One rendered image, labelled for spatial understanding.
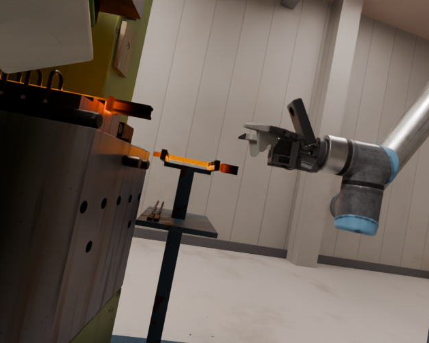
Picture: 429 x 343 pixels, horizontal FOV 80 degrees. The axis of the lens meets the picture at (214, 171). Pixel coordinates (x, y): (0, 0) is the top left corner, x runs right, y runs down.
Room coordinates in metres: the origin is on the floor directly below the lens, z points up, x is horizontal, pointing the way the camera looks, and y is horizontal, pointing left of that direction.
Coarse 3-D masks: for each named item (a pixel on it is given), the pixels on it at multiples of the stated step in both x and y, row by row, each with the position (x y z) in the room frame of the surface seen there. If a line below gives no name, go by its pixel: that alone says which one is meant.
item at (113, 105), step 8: (8, 80) 0.63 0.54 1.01; (88, 96) 0.62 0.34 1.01; (112, 104) 0.61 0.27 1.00; (120, 104) 0.63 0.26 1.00; (128, 104) 0.62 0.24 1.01; (136, 104) 0.62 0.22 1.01; (144, 104) 0.62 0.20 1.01; (112, 112) 0.63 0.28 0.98; (120, 112) 0.62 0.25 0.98; (128, 112) 0.62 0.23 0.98; (136, 112) 0.62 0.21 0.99; (144, 112) 0.63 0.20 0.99
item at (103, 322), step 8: (120, 288) 0.84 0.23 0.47; (112, 296) 0.78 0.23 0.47; (112, 304) 0.79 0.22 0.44; (104, 312) 0.73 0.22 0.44; (112, 312) 0.80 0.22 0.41; (96, 320) 0.68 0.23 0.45; (104, 320) 0.74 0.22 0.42; (112, 320) 0.82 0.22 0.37; (88, 328) 0.64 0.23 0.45; (96, 328) 0.69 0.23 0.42; (104, 328) 0.76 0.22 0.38; (112, 328) 0.84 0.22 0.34; (80, 336) 0.60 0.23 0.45; (88, 336) 0.65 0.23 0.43; (96, 336) 0.70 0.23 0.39; (104, 336) 0.77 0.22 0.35
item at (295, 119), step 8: (288, 104) 0.63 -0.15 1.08; (296, 104) 0.60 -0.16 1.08; (296, 112) 0.60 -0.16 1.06; (304, 112) 0.60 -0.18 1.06; (296, 120) 0.61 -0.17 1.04; (304, 120) 0.60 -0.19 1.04; (296, 128) 0.62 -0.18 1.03; (304, 128) 0.60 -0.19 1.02; (304, 136) 0.60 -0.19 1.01; (312, 136) 0.60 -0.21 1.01; (304, 144) 0.61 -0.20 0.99
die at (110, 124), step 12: (0, 84) 0.51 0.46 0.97; (12, 84) 0.51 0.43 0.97; (12, 96) 0.51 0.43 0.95; (36, 96) 0.51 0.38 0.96; (60, 96) 0.51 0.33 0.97; (72, 96) 0.51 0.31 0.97; (84, 96) 0.55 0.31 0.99; (84, 108) 0.53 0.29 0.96; (96, 108) 0.57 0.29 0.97; (108, 120) 0.64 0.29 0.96; (108, 132) 0.66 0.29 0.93
